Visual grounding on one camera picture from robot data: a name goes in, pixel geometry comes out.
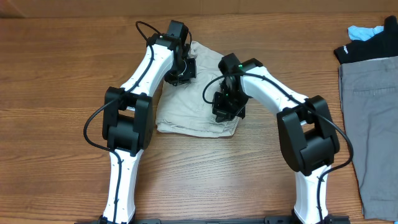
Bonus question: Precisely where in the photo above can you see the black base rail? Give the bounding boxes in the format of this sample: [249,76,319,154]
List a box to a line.
[76,215,351,224]

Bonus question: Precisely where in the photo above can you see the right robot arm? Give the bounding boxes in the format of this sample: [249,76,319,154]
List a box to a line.
[212,54,340,223]

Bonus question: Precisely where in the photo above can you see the grey shorts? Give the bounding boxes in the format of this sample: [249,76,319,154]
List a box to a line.
[339,57,397,221]

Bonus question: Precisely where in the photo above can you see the black garment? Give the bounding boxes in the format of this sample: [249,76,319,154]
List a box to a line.
[333,16,397,64]

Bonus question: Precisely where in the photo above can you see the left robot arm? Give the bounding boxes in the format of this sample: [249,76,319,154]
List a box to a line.
[98,20,196,223]

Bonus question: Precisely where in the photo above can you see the beige shorts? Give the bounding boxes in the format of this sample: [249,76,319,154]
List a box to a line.
[155,41,239,138]

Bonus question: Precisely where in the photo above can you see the light blue garment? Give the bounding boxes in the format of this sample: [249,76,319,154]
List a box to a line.
[348,26,384,41]

